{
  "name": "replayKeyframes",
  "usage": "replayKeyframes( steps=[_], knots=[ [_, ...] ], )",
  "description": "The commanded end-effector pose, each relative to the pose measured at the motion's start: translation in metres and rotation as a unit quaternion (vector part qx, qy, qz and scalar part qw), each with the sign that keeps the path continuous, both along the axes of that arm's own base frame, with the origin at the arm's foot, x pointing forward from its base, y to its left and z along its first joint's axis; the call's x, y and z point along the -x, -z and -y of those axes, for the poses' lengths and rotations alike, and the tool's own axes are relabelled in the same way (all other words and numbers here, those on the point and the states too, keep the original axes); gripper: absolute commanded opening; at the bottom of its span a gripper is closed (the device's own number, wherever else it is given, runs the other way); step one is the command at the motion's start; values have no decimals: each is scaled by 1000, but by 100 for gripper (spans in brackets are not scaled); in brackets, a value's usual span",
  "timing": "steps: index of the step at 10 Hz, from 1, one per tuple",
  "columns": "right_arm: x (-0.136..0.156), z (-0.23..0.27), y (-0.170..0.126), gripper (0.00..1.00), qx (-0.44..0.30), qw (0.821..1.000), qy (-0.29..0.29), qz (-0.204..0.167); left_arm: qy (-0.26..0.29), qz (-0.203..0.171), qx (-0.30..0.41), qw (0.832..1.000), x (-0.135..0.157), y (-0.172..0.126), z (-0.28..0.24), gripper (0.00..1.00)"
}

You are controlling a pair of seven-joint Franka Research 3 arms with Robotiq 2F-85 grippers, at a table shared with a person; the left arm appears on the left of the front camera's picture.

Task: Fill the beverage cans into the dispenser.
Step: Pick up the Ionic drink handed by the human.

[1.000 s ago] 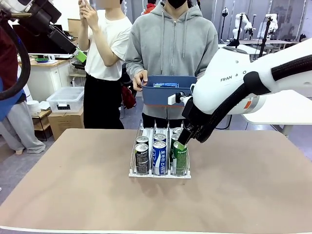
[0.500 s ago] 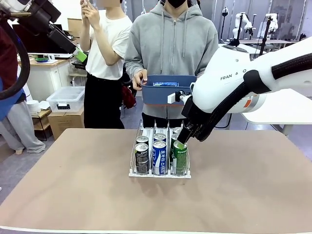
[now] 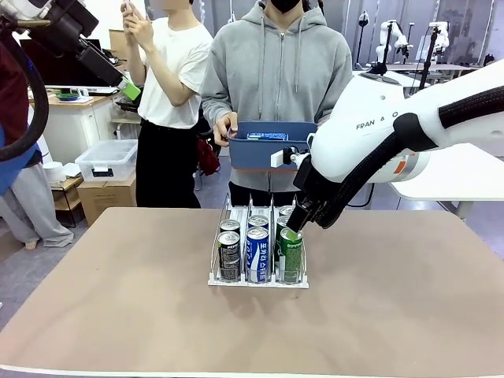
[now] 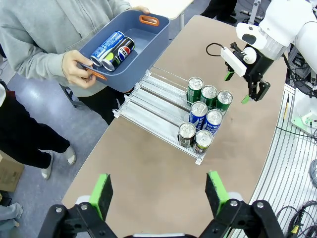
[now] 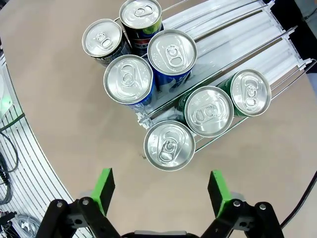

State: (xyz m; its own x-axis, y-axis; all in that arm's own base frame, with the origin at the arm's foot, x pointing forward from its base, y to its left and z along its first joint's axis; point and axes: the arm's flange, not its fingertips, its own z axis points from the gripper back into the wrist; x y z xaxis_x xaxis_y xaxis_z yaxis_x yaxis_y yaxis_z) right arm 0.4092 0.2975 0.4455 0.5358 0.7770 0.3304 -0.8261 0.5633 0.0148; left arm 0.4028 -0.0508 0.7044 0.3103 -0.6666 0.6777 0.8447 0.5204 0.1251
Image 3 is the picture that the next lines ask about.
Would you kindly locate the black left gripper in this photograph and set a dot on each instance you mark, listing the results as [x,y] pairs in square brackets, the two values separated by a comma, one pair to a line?
[71,23]

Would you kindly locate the black light stand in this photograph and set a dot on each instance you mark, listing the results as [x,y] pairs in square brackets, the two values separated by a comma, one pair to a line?
[363,19]

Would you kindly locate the blue plastic bin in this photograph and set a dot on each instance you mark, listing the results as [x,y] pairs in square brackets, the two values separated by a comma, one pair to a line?
[252,155]

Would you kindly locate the person in white t-shirt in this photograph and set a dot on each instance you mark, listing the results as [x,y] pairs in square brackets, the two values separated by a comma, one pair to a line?
[173,78]

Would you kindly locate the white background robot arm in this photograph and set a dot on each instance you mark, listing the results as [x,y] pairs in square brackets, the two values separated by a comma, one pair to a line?
[443,37]
[401,38]

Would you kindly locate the small wooden shelf rack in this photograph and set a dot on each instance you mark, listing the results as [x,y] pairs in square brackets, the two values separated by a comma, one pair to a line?
[71,183]

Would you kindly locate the plain brown cardboard box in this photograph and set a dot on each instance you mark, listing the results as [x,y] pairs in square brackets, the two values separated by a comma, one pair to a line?
[116,43]

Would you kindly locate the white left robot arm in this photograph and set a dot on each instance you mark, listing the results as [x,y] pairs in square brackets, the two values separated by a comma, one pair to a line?
[31,8]

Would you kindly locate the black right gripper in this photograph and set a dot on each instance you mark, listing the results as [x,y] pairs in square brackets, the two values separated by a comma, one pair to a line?
[309,185]

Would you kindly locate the white cabinet with wooden top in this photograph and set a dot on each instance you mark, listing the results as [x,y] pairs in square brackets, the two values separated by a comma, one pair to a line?
[78,126]

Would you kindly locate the black monitor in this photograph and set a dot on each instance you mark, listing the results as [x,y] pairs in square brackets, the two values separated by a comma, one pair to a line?
[59,71]

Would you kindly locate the green Chilsung cider can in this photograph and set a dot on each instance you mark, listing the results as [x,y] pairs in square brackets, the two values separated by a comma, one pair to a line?
[280,224]
[284,210]
[293,260]

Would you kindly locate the person in grey hoodie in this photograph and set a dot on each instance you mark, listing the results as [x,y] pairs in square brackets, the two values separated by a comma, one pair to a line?
[275,78]

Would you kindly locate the person in grey sweatpants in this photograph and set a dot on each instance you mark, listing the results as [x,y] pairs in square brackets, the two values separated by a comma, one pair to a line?
[27,197]

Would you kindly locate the white paper roll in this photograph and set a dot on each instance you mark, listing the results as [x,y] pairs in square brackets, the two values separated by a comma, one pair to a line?
[55,173]

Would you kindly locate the grey-sleeved left forearm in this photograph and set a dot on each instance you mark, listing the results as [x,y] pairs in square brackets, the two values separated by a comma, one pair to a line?
[327,102]

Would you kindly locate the black Pepsi can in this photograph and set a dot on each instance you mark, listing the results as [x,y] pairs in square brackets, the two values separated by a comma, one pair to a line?
[228,256]
[229,225]

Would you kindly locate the clear plastic storage box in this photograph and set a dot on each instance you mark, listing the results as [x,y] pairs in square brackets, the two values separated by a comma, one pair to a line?
[104,157]

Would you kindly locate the large printed cardboard box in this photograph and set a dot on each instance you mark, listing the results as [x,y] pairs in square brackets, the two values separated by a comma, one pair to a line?
[106,197]

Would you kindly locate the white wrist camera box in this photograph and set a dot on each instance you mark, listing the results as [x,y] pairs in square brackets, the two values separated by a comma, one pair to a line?
[276,158]

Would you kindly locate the large white table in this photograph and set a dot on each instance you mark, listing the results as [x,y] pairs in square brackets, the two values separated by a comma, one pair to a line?
[453,189]

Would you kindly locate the black tray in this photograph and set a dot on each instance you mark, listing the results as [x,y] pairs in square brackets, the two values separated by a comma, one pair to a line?
[128,106]

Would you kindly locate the green bowl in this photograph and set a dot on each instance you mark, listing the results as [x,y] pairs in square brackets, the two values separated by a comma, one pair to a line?
[67,97]

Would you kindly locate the grey-sleeved right forearm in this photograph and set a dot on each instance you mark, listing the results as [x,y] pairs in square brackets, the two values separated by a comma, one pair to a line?
[214,112]

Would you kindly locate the beige side table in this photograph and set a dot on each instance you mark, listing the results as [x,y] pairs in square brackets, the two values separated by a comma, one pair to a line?
[126,121]

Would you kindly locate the person's right hand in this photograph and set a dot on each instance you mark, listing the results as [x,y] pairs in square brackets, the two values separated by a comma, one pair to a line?
[224,132]

